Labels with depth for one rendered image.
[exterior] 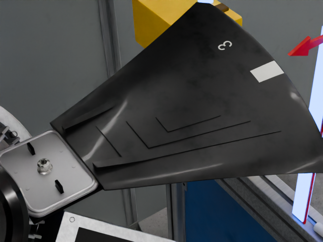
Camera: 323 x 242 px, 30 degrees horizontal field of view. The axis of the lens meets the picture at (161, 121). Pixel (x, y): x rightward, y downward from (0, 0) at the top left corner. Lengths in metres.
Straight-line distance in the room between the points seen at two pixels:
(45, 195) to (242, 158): 0.18
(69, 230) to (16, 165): 0.12
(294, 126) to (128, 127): 0.16
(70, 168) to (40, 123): 0.94
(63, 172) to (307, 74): 1.59
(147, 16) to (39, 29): 0.43
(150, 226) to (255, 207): 1.04
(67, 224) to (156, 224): 1.37
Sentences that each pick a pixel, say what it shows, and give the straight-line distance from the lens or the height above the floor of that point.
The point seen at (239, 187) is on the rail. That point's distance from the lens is 0.99.
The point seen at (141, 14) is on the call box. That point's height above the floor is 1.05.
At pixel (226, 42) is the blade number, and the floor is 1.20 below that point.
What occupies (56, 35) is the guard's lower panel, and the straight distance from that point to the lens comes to 1.36.
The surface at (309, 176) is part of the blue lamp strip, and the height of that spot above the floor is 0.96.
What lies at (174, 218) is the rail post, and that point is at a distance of 1.31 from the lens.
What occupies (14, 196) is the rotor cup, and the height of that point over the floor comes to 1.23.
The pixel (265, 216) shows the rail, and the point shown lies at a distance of 0.97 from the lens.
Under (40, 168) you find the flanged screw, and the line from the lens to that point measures 0.53.
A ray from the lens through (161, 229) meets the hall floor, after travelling 1.98.
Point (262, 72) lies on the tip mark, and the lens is 0.62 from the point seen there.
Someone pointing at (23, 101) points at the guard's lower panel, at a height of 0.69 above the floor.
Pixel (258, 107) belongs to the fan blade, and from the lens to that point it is 0.59.
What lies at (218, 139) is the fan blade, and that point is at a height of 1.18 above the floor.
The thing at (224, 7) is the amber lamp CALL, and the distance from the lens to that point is 0.93.
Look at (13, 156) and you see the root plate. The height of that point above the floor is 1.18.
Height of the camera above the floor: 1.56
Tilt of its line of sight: 42 degrees down
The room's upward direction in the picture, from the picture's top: 3 degrees counter-clockwise
